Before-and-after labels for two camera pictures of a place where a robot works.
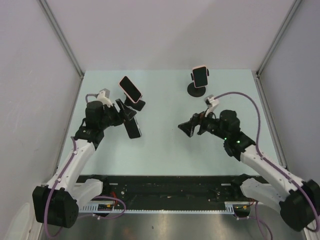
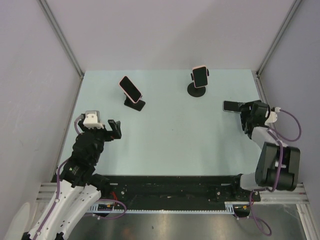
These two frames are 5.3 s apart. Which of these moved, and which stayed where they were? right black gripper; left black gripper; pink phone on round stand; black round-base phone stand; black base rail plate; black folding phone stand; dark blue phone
Moved: dark blue phone; right black gripper; left black gripper
Stayed: black round-base phone stand; black base rail plate; black folding phone stand; pink phone on round stand
